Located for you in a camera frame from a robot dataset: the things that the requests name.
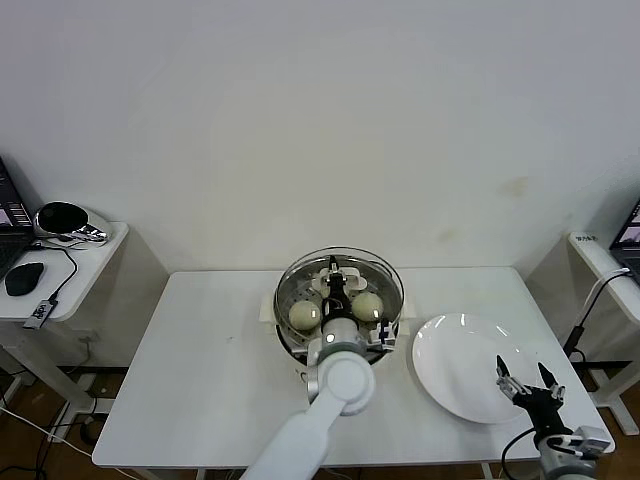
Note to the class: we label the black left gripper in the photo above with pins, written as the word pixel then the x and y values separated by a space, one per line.
pixel 336 305

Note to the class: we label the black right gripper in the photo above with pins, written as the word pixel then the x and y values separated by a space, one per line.
pixel 542 410

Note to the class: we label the round glass pot lid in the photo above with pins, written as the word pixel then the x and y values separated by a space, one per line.
pixel 380 280

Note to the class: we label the white steamed baozi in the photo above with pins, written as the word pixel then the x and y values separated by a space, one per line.
pixel 367 306
pixel 305 315

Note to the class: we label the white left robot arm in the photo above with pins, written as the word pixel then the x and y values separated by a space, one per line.
pixel 345 385

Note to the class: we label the stainless steel steamer basket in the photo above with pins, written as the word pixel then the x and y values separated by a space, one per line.
pixel 292 345

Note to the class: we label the black power adapter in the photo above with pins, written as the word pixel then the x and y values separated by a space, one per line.
pixel 574 339

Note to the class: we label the round white plate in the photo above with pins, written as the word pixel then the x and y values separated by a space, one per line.
pixel 450 370

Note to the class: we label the cream electric cooker base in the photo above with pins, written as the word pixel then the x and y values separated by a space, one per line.
pixel 387 357

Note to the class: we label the small printed white label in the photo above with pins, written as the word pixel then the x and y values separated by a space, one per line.
pixel 586 238

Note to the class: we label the white side table with mouse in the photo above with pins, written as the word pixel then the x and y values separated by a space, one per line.
pixel 100 260

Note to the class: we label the shiny chrome rounded device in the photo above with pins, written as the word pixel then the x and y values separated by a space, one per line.
pixel 95 230

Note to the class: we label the grey usb hub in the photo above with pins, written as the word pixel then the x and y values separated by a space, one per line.
pixel 39 312

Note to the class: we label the black computer mouse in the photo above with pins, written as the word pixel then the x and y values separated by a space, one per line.
pixel 22 280

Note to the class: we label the black laptop beside chrome device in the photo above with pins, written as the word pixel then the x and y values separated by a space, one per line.
pixel 12 215

